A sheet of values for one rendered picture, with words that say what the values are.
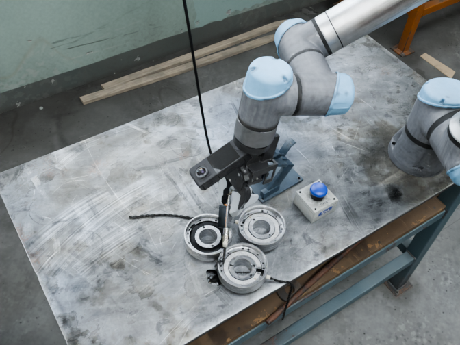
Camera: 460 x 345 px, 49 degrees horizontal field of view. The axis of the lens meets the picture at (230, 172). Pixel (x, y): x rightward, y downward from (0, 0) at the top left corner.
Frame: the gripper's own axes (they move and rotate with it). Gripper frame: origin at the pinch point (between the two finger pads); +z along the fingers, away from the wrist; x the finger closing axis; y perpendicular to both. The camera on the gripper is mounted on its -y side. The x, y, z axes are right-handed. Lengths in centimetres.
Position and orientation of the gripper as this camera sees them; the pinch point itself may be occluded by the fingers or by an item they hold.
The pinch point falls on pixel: (226, 207)
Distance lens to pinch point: 106.5
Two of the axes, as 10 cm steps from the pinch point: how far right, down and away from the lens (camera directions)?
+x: -5.3, -6.8, 5.1
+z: -1.6, 6.7, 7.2
